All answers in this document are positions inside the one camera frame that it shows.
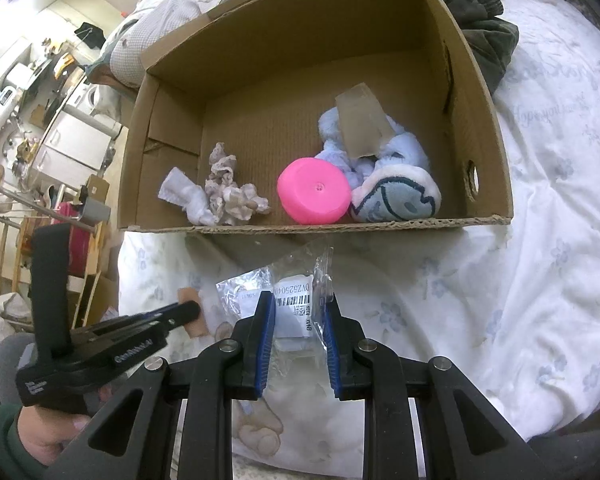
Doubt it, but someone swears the brown cardboard box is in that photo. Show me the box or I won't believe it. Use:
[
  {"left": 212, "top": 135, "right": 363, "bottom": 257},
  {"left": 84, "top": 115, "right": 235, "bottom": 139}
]
[{"left": 117, "top": 0, "right": 515, "bottom": 235}]

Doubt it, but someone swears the clear plastic packet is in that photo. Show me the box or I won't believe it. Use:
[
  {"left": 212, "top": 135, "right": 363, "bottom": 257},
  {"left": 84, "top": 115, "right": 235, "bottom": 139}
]
[{"left": 216, "top": 246, "right": 337, "bottom": 357}]

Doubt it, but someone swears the pink box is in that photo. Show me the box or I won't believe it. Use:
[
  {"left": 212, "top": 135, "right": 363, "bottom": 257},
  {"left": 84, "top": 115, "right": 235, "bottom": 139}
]
[{"left": 55, "top": 202, "right": 92, "bottom": 279}]

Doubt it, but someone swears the grey trouser leg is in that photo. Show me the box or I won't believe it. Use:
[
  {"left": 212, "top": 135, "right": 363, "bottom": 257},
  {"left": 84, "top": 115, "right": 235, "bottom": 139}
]
[
  {"left": 0, "top": 332, "right": 38, "bottom": 407},
  {"left": 527, "top": 407, "right": 600, "bottom": 480}
]

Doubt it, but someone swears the blue plush fish toy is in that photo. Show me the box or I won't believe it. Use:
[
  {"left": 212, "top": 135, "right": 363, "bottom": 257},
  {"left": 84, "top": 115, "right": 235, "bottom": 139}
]
[{"left": 317, "top": 109, "right": 443, "bottom": 224}]

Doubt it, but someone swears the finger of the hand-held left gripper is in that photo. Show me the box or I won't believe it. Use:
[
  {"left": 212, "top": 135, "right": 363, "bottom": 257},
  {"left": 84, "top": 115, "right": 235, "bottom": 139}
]
[{"left": 80, "top": 301, "right": 201, "bottom": 336}]

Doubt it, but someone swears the grey dustpan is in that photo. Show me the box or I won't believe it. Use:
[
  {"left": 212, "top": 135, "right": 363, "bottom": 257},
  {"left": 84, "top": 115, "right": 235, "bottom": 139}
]
[{"left": 77, "top": 194, "right": 112, "bottom": 224}]

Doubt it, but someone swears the white tissue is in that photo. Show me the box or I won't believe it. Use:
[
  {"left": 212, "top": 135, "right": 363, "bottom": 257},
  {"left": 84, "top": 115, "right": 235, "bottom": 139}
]
[{"left": 205, "top": 141, "right": 271, "bottom": 224}]

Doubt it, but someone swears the white sack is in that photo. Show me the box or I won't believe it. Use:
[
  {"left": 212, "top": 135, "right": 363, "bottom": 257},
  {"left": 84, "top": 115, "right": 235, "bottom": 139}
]
[{"left": 0, "top": 291, "right": 37, "bottom": 335}]

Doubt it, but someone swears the white washing machine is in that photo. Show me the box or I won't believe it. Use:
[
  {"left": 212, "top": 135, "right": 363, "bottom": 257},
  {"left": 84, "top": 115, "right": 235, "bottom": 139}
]
[{"left": 62, "top": 82, "right": 117, "bottom": 122}]

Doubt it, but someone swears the beige printed duvet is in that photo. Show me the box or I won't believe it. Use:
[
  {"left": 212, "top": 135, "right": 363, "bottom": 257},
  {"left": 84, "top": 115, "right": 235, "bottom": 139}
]
[{"left": 87, "top": 0, "right": 551, "bottom": 92}]

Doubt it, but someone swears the person's left forearm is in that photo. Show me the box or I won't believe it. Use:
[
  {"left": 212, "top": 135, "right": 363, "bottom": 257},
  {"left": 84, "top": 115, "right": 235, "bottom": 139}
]
[{"left": 0, "top": 402, "right": 48, "bottom": 480}]

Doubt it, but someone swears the dark green garment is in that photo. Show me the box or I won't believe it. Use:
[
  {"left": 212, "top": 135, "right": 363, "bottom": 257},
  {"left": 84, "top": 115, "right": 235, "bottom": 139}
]
[{"left": 419, "top": 0, "right": 521, "bottom": 97}]

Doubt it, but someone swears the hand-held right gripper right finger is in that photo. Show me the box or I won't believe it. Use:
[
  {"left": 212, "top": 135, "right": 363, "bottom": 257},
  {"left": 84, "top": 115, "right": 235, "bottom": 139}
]
[{"left": 321, "top": 292, "right": 541, "bottom": 480}]

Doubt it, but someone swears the white sock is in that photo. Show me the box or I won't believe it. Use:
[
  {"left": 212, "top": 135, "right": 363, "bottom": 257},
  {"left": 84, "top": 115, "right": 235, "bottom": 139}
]
[{"left": 158, "top": 166, "right": 222, "bottom": 226}]

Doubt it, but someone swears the wooden rack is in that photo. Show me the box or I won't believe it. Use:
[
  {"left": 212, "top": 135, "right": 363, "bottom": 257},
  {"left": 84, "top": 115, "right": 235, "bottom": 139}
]
[{"left": 0, "top": 204, "right": 107, "bottom": 322}]

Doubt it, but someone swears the person's left hand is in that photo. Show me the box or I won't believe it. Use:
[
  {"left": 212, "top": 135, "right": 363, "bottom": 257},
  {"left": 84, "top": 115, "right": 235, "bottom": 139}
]
[{"left": 20, "top": 382, "right": 118, "bottom": 467}]

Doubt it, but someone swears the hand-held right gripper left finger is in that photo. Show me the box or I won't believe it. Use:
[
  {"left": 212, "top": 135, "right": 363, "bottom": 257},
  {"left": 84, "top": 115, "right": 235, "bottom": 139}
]
[{"left": 45, "top": 290, "right": 278, "bottom": 480}]

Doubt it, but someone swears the black hanging bag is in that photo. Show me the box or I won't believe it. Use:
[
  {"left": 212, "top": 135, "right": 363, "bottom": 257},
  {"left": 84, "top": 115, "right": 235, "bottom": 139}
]
[{"left": 74, "top": 22, "right": 107, "bottom": 50}]

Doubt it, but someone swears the white floor cabinet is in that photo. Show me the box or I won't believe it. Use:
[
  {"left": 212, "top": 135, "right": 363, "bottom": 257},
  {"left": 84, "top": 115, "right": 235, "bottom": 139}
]
[{"left": 29, "top": 109, "right": 124, "bottom": 190}]

